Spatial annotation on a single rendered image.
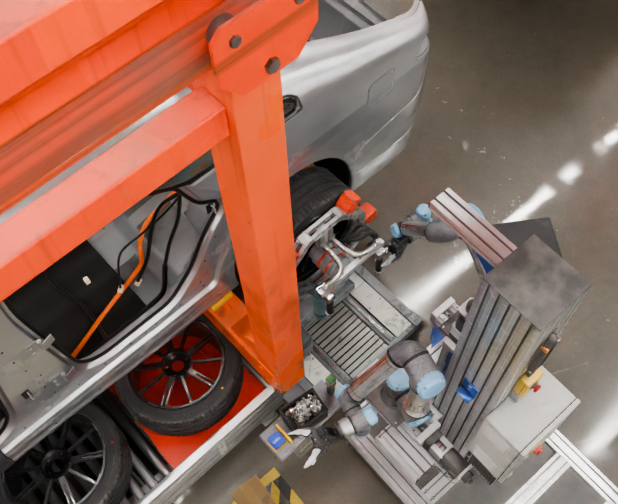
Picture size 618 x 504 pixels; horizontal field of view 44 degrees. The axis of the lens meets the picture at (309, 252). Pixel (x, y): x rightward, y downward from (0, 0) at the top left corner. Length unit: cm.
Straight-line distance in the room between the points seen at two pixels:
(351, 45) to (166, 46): 181
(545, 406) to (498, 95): 293
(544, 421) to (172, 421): 179
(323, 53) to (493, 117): 237
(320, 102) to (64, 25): 231
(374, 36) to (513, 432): 178
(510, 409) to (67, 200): 201
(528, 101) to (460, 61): 58
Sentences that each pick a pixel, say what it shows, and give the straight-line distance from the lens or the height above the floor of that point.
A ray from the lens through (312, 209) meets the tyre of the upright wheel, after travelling 361.
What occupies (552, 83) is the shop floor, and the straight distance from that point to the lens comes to 584.
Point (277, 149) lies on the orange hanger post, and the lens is 221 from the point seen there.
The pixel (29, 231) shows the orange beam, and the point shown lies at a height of 273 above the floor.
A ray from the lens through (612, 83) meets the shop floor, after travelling 596.
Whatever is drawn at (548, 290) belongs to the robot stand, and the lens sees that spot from 255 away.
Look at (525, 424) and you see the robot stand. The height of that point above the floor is 123.
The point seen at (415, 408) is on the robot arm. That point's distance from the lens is 328.
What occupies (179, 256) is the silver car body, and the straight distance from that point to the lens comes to 374.
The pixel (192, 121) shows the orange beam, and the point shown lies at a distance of 195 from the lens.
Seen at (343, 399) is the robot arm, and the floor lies 115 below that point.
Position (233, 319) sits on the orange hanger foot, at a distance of 392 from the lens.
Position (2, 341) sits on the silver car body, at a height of 160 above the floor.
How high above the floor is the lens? 424
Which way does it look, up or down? 61 degrees down
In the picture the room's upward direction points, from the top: 3 degrees counter-clockwise
